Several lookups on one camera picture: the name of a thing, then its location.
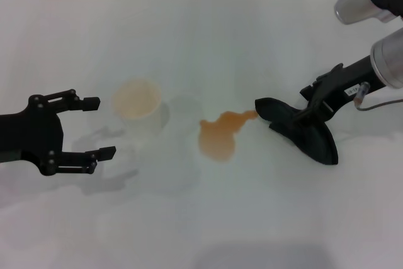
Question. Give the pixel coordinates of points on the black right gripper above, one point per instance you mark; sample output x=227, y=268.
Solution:
x=359, y=77

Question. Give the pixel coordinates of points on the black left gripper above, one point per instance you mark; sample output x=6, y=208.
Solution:
x=34, y=133

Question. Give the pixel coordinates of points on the dark blue rag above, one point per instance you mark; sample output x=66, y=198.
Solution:
x=311, y=143

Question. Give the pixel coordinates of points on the white paper cup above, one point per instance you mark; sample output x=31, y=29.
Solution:
x=137, y=102

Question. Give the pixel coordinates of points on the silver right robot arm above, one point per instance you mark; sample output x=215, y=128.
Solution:
x=387, y=61

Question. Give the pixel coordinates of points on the brown water stain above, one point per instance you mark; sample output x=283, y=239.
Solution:
x=217, y=140

